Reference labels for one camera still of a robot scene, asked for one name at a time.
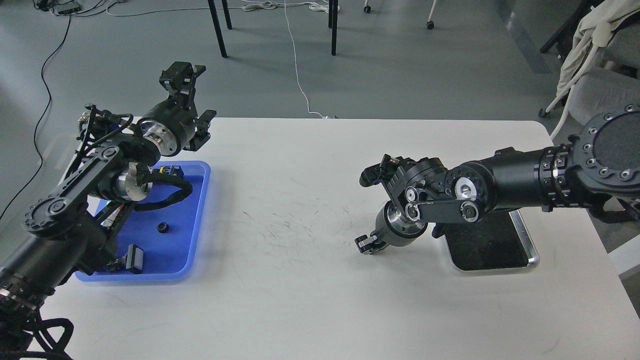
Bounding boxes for grey office chair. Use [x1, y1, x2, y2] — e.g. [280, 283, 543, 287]
[538, 22, 639, 138]

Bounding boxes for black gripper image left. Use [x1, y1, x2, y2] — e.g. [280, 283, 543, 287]
[137, 61, 217, 157]

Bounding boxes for black table leg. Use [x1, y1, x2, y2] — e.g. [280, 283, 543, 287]
[327, 0, 339, 56]
[207, 0, 233, 59]

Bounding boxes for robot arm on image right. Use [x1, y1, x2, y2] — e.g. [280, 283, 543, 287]
[354, 103, 640, 255]

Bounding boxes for black switch block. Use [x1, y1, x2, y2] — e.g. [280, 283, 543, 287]
[110, 244, 144, 275]

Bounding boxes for white cable on floor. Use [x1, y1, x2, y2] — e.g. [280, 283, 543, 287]
[240, 0, 341, 120]

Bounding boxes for black table leg left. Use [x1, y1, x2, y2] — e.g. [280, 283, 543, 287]
[207, 0, 233, 59]

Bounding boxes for silver metal tray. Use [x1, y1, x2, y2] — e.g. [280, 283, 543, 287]
[443, 210, 540, 274]

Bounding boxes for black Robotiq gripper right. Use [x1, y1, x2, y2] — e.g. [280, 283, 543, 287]
[354, 201, 427, 255]

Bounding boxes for beige jacket on chair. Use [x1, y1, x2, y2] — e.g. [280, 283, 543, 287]
[557, 0, 639, 90]

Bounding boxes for black cable on floor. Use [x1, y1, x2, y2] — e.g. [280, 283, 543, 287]
[0, 0, 108, 221]

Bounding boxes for small black gear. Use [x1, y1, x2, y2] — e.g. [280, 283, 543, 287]
[156, 222, 170, 234]

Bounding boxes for red button blue switch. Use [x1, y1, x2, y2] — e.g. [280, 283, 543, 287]
[158, 165, 185, 179]

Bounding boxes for black table leg right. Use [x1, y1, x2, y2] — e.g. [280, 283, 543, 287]
[327, 0, 339, 56]

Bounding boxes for blue plastic tray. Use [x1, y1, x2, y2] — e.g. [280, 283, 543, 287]
[75, 161, 211, 282]

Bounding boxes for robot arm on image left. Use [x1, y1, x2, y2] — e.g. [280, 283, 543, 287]
[0, 61, 217, 360]

